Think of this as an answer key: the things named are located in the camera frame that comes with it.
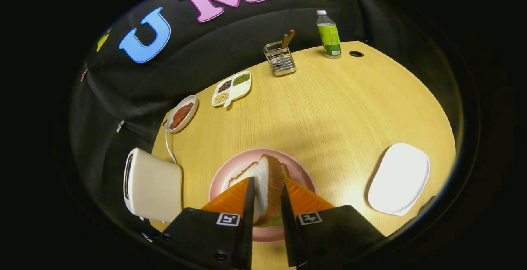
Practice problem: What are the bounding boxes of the thick toasted bread slice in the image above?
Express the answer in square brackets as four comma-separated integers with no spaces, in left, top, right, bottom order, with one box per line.
[252,154,285,226]

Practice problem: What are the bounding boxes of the green lettuce leaf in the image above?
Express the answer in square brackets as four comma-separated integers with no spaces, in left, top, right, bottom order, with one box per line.
[257,163,291,228]

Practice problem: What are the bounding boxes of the pink round plate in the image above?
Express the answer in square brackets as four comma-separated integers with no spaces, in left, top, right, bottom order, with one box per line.
[209,148,317,243]

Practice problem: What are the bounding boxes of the wooden handled utensil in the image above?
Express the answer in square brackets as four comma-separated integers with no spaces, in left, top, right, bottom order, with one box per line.
[281,30,296,50]

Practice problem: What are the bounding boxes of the white toaster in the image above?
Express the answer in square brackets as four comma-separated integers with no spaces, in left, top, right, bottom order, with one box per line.
[123,147,182,223]

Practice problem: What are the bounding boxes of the white toaster cable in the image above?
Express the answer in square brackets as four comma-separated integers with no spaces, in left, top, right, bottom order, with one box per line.
[165,128,177,164]

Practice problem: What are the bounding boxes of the green label drink bottle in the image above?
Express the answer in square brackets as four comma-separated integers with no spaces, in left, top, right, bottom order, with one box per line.
[316,10,342,59]

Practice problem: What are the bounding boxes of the metal wire utensil holder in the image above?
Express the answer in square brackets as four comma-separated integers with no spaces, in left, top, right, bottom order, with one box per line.
[264,41,297,77]

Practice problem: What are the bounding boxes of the grey round plate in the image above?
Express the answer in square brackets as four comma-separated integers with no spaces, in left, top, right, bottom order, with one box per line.
[166,95,198,133]

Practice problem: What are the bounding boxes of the white oval plate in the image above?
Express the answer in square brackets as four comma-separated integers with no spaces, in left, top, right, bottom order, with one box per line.
[368,142,431,216]

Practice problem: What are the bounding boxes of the white divided bean dish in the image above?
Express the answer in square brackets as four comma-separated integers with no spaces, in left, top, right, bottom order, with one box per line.
[211,71,252,108]

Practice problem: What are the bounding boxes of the red meat slice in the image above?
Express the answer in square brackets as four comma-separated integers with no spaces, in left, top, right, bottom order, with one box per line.
[170,102,194,129]

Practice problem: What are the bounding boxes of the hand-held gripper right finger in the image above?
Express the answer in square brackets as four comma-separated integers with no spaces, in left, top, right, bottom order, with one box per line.
[281,177,387,268]

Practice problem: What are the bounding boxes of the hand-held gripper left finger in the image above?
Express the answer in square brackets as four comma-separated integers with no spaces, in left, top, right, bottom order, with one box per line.
[159,177,256,270]

